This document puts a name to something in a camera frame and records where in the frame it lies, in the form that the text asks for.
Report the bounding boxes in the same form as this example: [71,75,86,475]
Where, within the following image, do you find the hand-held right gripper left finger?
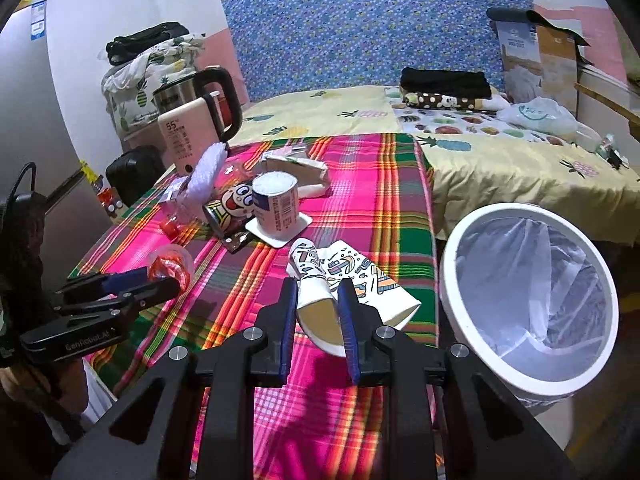
[50,276,301,480]

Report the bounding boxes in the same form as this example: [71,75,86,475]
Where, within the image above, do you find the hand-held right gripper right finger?
[336,277,591,480]

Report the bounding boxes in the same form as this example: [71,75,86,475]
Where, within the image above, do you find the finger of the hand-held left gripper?
[56,277,182,318]
[54,266,155,302]

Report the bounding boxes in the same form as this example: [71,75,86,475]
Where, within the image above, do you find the patterned white paper cup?
[320,240,422,332]
[289,239,352,359]

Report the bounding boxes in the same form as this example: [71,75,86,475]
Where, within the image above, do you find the clear red plastic cup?
[147,243,196,292]

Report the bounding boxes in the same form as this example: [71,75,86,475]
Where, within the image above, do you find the brown snack wrapper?
[222,232,252,254]

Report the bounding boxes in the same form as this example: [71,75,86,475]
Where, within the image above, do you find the person's left forearm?
[0,362,87,411]

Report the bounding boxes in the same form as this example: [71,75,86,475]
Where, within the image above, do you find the clear bottle with red cap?
[159,195,201,242]

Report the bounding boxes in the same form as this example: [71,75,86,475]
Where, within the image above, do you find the red toy car box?
[92,175,126,219]

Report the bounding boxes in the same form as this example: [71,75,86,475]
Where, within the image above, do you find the black suitcase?
[105,145,166,207]

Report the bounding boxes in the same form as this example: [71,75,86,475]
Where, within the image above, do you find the white square coaster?
[245,212,314,249]

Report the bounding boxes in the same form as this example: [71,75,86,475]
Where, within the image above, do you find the cartoon face drink can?
[202,183,256,239]

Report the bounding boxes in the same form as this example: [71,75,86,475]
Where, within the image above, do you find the white tub with blue label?
[251,171,300,235]

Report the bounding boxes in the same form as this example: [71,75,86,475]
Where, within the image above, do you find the pink green plaid tablecloth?
[67,132,443,480]

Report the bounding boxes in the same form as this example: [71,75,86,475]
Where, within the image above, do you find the white fluffy brush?
[182,142,230,202]

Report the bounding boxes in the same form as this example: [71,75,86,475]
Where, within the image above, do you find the pink steel electric kettle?
[152,67,244,179]

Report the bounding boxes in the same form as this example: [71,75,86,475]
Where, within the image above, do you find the grey refrigerator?
[0,0,122,266]

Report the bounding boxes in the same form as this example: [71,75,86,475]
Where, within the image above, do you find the pineapple print bedding pile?
[101,35,207,147]

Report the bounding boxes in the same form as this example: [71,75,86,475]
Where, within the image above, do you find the white plastic bin liner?
[457,210,613,382]

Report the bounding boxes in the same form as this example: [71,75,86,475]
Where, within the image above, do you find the yellow pineapple print blanket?
[235,85,640,247]

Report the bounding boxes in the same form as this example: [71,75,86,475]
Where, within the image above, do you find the white fruit print sheet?
[394,102,576,147]

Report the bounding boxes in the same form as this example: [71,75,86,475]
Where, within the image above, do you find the black bag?
[106,21,190,66]

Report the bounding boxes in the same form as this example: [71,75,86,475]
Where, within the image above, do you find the brown polka dot cloth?
[402,91,509,112]

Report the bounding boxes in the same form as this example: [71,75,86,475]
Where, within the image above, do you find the black folded clothes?
[400,67,494,100]

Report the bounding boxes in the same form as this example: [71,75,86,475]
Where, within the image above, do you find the white plastic bag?
[497,97,582,137]

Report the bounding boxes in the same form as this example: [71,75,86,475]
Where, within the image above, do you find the blue floral mattress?
[221,0,535,104]

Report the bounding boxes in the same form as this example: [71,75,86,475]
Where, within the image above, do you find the small bottles cluster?
[594,132,629,169]

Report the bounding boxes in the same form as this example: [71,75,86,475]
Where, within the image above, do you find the open cardboard box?
[487,6,594,102]

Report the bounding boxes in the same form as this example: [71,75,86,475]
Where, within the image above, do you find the black cable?
[4,161,39,202]

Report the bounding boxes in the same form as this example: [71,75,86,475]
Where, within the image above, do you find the wooden furniture frame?
[574,67,640,142]

